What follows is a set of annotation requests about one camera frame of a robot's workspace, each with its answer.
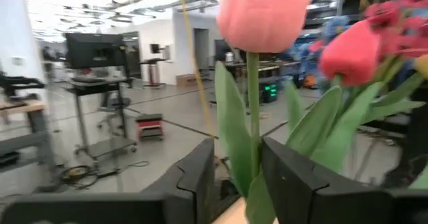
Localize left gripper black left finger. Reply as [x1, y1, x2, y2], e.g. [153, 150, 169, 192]
[143, 137, 215, 224]

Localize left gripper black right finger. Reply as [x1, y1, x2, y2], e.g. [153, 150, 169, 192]
[261, 136, 389, 224]

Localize red tulip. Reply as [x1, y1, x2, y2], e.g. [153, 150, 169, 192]
[310, 19, 425, 175]

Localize pink tulip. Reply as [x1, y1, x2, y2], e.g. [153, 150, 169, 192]
[213, 0, 344, 224]

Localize yellow tulip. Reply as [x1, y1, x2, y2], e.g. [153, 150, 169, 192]
[414, 55, 428, 80]

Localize red black step stool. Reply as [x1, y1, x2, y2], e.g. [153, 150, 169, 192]
[135, 113, 165, 141]

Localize green-lit black device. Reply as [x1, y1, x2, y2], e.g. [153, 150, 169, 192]
[259, 82, 279, 104]

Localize cardboard box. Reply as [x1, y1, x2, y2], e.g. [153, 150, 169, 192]
[176, 73, 199, 88]

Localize black rolling monitor stand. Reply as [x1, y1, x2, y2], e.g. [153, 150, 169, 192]
[65, 76, 138, 160]

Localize large black monitor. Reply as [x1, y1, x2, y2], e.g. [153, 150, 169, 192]
[64, 32, 128, 70]

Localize wooden workbench grey legs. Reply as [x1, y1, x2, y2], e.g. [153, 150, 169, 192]
[0, 100, 58, 173]

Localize black floor cable bundle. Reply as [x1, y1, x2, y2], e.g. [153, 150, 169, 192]
[59, 160, 150, 190]

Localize yellow hanging cord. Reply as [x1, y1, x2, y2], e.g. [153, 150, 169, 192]
[179, 0, 217, 140]

